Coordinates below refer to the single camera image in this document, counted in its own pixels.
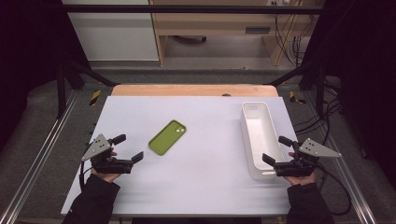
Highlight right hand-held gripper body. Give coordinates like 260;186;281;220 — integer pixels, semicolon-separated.
274;137;343;177

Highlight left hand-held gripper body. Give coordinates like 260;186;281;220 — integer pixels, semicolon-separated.
81;133;134;175

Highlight white plastic bin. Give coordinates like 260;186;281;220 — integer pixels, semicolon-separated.
240;101;289;181

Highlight person's left hand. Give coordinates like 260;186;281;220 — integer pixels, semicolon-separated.
91;150;123;184

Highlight person's right hand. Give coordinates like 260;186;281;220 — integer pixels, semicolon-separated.
283;151;318;187

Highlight yellow black tape strip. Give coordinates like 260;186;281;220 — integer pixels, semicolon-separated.
289;91;306;105
89;90;102;106

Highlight white table board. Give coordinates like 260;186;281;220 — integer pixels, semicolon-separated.
60;95;298;217

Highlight wooden table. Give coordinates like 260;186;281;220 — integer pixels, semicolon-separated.
111;83;279;97

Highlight white cabinet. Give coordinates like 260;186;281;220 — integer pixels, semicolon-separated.
61;0;160;62

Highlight black curtain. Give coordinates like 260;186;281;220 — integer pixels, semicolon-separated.
303;0;396;181
0;0;92;150

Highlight wooden desk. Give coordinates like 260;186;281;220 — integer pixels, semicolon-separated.
148;0;325;67

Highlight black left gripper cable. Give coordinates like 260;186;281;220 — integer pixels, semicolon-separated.
78;161;94;191

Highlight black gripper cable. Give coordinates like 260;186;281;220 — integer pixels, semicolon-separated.
314;161;353;217
78;161;94;191

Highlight black floor cables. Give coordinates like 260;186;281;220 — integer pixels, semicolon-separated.
293;77;344;136

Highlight aluminium rail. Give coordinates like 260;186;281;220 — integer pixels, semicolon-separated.
303;92;377;224
0;90;80;224

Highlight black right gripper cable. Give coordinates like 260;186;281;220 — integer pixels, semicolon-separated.
314;161;353;217

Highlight black frame stand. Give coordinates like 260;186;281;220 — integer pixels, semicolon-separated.
55;59;120;119
264;60;328;118

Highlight hanging black cable bundle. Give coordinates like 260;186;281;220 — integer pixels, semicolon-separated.
274;13;312;66

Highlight grey drawer handle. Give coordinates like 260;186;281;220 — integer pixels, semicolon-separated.
245;26;271;35

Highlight black frame crossbar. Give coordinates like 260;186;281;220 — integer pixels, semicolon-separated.
59;4;325;15

